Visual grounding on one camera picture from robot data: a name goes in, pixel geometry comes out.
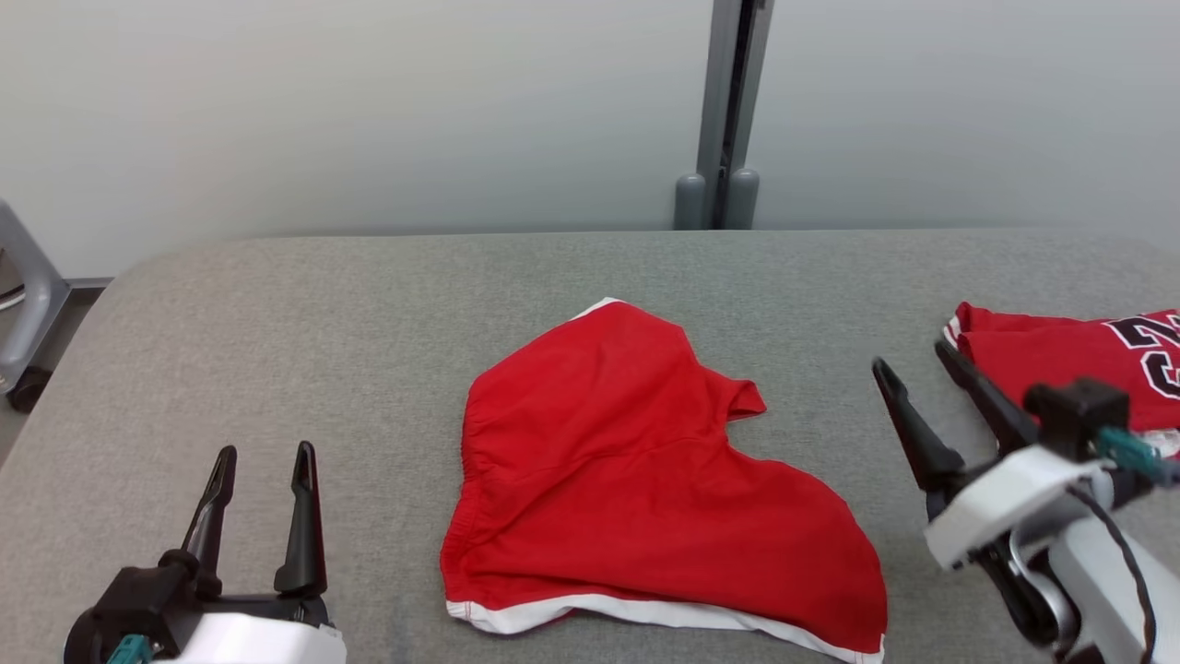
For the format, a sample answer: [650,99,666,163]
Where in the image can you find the red jersey with number 23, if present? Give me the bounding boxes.
[942,302,1180,459]

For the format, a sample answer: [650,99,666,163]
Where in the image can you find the grey metal partition post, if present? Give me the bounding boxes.
[673,0,775,231]

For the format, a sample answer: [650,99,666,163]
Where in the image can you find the grey tubular cart leg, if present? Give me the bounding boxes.
[0,198,73,393]

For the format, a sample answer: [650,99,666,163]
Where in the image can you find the red shorts with white hem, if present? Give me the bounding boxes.
[440,297,888,664]

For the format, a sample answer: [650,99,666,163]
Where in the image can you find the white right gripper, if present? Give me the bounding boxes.
[871,339,1116,573]

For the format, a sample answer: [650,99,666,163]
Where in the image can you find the black caster wheel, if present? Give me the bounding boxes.
[5,366,52,414]

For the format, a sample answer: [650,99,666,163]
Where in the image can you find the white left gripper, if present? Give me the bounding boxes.
[175,441,347,664]

